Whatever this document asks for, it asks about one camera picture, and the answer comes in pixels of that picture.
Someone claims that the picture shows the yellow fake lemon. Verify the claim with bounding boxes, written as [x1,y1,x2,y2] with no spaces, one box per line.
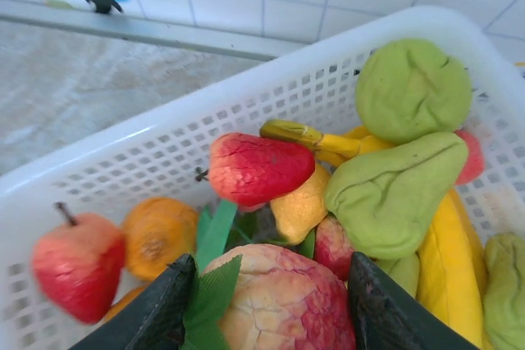
[269,162,332,245]

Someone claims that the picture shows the green fake pear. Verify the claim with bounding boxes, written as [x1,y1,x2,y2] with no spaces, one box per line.
[323,131,469,261]

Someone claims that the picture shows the lumpy green fake fruit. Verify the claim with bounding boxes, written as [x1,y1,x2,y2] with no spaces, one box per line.
[373,252,422,298]
[482,231,525,350]

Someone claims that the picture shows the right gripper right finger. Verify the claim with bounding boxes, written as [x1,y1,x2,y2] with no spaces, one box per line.
[347,250,482,350]

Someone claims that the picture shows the small red fake fruit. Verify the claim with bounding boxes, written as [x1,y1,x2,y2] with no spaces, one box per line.
[313,214,357,282]

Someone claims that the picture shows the green fake leaves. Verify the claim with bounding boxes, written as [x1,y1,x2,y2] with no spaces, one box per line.
[195,198,317,270]

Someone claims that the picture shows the pink red fake fruit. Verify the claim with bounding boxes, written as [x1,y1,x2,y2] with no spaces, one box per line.
[453,128,486,186]

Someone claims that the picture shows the red strawberry toy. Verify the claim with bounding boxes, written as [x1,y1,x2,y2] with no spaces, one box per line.
[195,132,317,208]

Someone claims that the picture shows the orange fake tangerine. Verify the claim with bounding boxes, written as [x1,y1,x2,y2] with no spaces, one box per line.
[102,283,151,322]
[121,197,201,282]

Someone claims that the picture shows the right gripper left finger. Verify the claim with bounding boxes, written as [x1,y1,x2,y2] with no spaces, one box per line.
[68,252,199,350]

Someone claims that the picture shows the round green fake fruit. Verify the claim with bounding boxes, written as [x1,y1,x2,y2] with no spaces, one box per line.
[354,38,473,146]

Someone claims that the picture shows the red fake apple with stem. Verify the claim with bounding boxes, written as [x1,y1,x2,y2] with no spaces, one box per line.
[31,201,126,325]

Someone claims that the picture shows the aluminium frame rail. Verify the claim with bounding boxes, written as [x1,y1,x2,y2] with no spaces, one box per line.
[0,0,300,63]

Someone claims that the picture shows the large red yellow leafed fruit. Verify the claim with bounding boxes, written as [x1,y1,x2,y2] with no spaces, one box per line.
[182,243,358,350]

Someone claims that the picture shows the yellow fake banana bunch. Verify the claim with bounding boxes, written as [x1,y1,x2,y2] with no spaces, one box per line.
[259,119,495,350]

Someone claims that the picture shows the white plastic mesh basket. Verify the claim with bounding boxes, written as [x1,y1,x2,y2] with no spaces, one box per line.
[0,5,525,350]

